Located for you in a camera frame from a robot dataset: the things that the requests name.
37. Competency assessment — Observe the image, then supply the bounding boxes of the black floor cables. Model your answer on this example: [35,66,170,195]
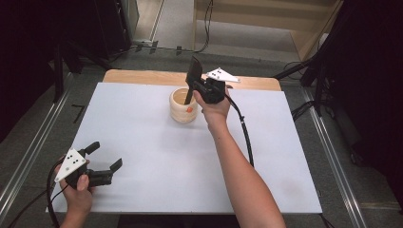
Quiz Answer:
[290,100,317,123]

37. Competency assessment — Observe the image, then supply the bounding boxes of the hanging black cable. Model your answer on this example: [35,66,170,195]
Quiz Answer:
[193,0,215,54]

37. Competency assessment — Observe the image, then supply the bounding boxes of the dark cabinet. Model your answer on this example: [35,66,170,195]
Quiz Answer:
[93,0,141,55]

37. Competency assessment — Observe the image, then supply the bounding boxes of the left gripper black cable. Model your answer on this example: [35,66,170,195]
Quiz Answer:
[7,157,70,228]

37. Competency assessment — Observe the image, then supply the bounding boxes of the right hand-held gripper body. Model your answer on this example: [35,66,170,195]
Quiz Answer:
[195,66,241,105]

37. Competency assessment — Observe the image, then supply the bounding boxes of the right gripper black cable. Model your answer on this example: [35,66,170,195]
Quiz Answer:
[223,93,256,169]

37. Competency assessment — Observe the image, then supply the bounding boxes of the person's right hand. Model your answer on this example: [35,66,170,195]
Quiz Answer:
[193,85,232,128]

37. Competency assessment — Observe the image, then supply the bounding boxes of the white board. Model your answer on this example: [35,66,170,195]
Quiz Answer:
[46,82,323,215]

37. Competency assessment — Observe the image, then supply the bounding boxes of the wooden table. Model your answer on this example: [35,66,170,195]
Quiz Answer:
[102,68,282,92]

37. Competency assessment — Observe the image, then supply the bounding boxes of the metal floor rail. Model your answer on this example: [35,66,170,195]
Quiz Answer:
[300,86,369,228]
[0,73,74,219]

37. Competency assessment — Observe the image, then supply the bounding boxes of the person's left hand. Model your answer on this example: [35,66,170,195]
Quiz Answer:
[53,157,95,218]

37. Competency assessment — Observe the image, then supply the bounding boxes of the beige round cup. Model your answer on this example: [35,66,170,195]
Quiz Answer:
[168,86,200,124]

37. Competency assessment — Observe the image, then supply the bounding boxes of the black metal stand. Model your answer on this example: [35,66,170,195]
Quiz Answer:
[50,39,112,104]
[273,51,332,118]

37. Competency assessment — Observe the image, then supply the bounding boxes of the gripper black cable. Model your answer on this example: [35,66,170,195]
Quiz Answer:
[7,157,70,228]
[223,93,256,169]

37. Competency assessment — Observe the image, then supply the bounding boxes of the light wooden shelf unit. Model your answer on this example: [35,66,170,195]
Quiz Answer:
[191,0,345,63]

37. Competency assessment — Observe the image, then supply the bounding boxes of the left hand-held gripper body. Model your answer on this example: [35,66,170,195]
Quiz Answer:
[53,147,114,190]

